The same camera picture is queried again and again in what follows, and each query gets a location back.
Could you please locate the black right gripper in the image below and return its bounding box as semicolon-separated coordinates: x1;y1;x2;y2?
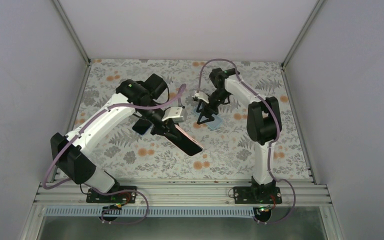
197;89;232;125

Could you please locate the light blue phone case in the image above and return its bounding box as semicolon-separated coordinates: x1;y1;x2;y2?
193;107;223;130

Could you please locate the phone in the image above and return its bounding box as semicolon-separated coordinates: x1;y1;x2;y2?
132;118;153;136
164;124;203;156

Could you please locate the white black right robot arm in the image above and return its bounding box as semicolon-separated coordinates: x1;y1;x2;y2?
194;68;282;204

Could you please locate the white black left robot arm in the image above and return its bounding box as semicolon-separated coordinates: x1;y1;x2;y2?
50;74;181;203

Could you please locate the floral patterned table mat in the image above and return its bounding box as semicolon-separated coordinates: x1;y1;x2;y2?
75;58;311;181

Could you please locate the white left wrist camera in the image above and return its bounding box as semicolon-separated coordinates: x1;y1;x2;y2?
161;106;187;123

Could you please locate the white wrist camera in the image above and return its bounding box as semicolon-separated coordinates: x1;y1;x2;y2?
193;91;210;104
161;106;187;123

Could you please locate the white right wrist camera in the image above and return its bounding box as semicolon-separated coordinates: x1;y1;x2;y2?
193;91;210;104

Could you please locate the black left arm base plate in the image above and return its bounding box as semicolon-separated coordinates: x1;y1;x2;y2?
85;185;137;205

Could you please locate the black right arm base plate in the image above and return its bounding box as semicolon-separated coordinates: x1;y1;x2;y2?
232;186;283;205

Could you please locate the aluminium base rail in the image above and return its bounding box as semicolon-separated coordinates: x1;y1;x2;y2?
33;179;332;207

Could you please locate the slotted cable duct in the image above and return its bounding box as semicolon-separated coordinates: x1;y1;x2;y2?
43;205;254;218

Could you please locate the aluminium frame post right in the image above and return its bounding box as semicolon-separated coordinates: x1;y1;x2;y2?
281;0;326;70

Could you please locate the aluminium frame post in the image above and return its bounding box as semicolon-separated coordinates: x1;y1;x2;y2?
281;0;326;70
52;0;91;65

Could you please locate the aluminium frame post left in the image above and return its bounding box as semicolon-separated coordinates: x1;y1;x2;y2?
52;0;91;65

